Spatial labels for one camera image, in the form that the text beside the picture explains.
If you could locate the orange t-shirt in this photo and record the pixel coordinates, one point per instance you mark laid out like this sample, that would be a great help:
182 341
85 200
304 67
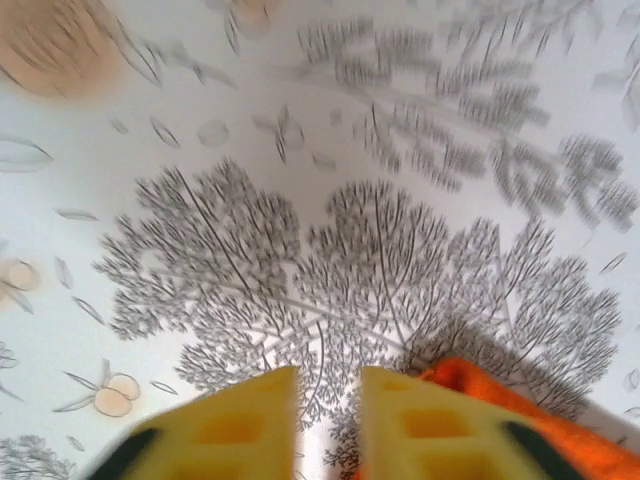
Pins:
575 445

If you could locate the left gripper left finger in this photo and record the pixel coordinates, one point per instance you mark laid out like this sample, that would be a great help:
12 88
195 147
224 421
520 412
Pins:
225 435

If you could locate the floral patterned table cover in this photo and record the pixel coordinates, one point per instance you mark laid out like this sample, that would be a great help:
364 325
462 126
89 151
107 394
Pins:
320 200

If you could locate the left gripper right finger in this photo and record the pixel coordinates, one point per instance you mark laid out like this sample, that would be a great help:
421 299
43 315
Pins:
430 440

